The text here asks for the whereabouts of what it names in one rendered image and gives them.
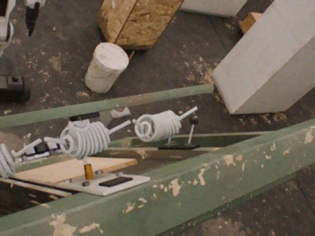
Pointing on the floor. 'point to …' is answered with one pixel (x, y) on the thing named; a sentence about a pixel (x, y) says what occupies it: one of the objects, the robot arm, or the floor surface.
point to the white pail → (106, 67)
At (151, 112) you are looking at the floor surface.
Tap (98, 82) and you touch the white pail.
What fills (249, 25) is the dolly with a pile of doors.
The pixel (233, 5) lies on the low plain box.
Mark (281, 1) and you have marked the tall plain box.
